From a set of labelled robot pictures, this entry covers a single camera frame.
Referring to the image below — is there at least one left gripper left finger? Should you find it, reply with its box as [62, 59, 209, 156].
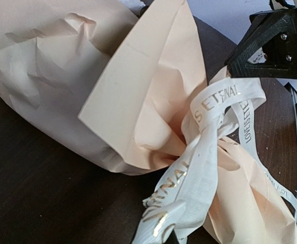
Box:
[165, 227, 179, 244]

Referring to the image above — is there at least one white ribbon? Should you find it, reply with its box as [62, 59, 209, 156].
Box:
[133, 78, 297, 243]

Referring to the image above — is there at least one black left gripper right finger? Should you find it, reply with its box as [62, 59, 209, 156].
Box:
[225, 10, 297, 79]

